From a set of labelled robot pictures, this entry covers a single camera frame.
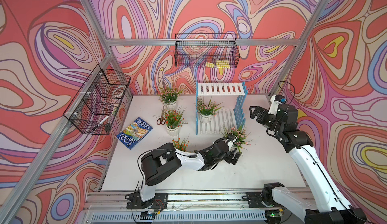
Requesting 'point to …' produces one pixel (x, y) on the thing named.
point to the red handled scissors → (162, 120)
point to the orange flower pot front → (182, 146)
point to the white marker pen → (93, 128)
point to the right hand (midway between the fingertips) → (256, 114)
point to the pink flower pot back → (169, 97)
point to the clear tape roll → (117, 91)
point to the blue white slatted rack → (226, 119)
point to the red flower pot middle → (173, 120)
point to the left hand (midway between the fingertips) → (237, 150)
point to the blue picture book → (134, 133)
